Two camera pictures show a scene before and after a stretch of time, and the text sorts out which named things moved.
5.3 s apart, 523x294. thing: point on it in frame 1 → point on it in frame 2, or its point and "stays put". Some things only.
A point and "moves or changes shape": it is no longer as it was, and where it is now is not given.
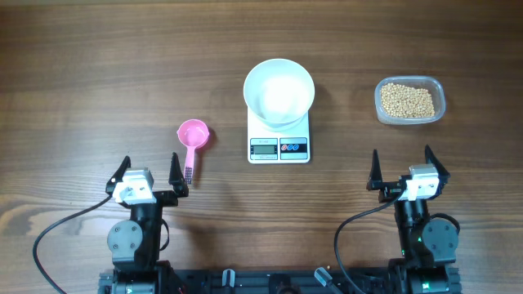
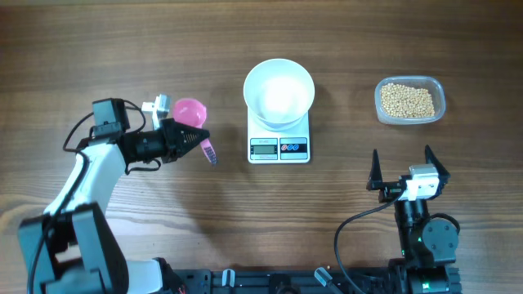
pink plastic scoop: x=194 y=134 moves or changes shape
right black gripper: x=390 y=189 stays put
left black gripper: x=168 y=198 → x=175 y=148
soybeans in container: x=404 y=101 stays put
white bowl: x=279 y=92 stays put
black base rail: x=281 y=281 stays put
